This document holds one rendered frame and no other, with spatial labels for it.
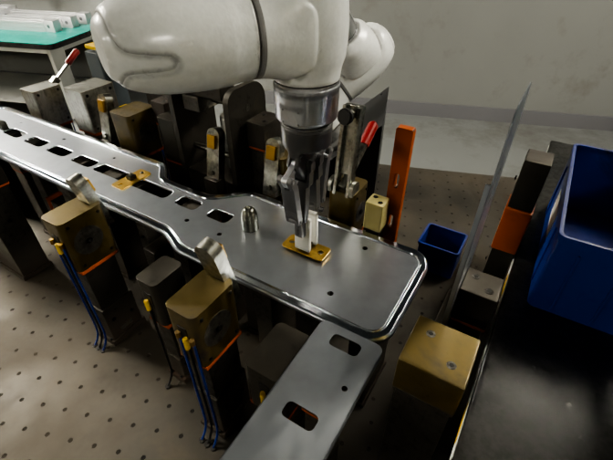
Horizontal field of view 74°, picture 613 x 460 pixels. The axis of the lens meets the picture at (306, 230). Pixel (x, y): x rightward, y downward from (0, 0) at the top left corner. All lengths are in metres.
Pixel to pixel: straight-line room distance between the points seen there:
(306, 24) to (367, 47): 0.84
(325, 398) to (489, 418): 0.19
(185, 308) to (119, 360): 0.45
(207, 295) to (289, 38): 0.36
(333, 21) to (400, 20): 3.29
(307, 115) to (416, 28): 3.29
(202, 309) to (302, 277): 0.18
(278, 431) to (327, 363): 0.11
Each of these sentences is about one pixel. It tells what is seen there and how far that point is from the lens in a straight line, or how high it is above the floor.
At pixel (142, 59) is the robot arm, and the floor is 1.36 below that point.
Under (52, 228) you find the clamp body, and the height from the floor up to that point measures 1.03.
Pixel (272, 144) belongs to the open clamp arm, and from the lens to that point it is 0.87.
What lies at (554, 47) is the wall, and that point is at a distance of 4.02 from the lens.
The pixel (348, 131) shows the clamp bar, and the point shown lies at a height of 1.17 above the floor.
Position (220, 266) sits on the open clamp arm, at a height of 1.08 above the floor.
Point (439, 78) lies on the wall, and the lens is 3.92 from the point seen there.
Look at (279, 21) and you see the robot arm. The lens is 0.50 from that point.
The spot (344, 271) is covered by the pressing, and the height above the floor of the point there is 1.00.
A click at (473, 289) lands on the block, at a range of 0.60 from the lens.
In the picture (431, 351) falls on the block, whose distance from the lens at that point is 0.54.
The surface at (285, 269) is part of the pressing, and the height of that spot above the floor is 1.00.
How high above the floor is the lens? 1.48
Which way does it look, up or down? 38 degrees down
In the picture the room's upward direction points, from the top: straight up
